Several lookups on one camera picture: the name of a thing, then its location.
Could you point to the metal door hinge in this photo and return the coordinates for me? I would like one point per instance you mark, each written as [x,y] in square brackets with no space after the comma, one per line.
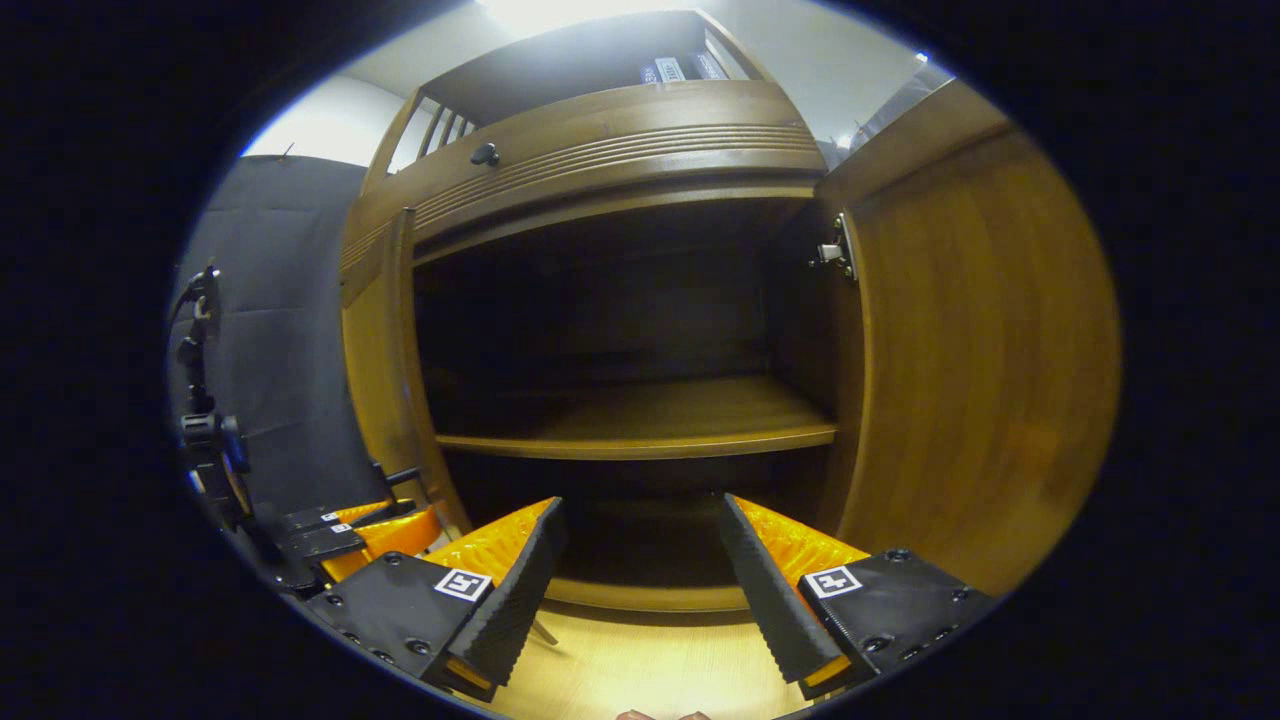
[835,250]

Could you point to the black round drawer knob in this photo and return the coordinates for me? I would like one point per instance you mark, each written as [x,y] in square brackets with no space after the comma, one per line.
[485,154]

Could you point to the wooden cabinet door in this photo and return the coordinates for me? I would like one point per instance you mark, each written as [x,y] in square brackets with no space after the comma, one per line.
[385,380]
[980,350]

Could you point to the dark book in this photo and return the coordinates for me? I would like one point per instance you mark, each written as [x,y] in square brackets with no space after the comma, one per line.
[708,65]

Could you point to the wooden double-door shoe cabinet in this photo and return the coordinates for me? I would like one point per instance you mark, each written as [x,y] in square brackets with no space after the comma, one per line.
[600,150]

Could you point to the blue book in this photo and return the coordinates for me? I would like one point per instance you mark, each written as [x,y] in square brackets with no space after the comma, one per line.
[650,75]

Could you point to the light grey book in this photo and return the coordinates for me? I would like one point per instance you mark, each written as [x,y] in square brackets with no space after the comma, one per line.
[671,70]

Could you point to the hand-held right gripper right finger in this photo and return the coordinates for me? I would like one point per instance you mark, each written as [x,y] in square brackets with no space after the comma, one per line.
[770,600]

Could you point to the wooden cabinet inner shelf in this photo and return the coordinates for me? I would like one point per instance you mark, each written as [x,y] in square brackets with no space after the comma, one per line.
[650,415]

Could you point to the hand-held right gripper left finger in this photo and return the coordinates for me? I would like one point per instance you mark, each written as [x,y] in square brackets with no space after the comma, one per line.
[520,590]

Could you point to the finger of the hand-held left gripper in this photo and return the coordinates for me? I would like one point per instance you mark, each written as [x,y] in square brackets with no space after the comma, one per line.
[345,514]
[390,540]

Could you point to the large ceiling light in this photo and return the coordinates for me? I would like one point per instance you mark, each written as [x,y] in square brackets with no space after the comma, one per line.
[570,12]

